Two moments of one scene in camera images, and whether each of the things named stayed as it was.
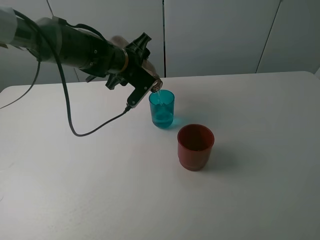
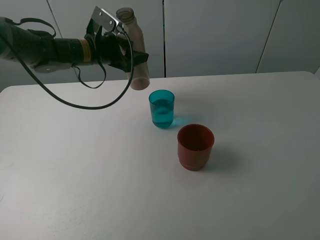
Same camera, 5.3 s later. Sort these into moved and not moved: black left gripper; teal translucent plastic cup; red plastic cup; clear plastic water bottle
Moved: clear plastic water bottle; black left gripper
Not moved: teal translucent plastic cup; red plastic cup
